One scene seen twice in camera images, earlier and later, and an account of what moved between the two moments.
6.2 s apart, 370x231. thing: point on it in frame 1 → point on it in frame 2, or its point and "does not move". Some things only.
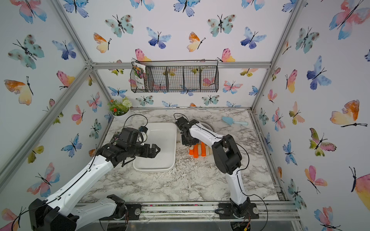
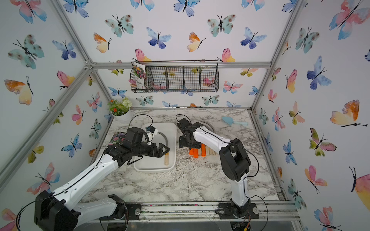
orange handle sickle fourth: (207, 126) does not move
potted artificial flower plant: (119, 110) does not move
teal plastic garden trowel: (231, 121) does not move
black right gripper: (184, 142) does not move
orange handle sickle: (196, 151) does not move
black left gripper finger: (152, 155) → (160, 154)
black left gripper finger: (154, 147) → (162, 146)
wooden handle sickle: (191, 147) → (166, 159)
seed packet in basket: (139, 73) does not move
